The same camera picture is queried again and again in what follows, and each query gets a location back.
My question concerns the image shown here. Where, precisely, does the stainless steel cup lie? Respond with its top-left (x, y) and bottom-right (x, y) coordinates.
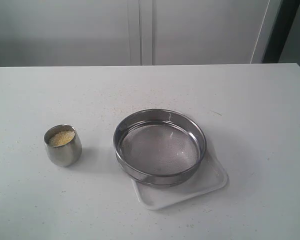
top-left (44, 124), bottom-right (82, 167)

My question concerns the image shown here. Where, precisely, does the yellow and white grain mixture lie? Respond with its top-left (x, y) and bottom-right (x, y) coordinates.
top-left (49, 131), bottom-right (75, 147)

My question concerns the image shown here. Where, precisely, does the white plastic tray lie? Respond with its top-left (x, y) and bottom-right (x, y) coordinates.
top-left (131, 150), bottom-right (229, 211)

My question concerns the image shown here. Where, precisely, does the round steel mesh sieve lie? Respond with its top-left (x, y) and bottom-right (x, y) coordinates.
top-left (113, 108), bottom-right (207, 187)

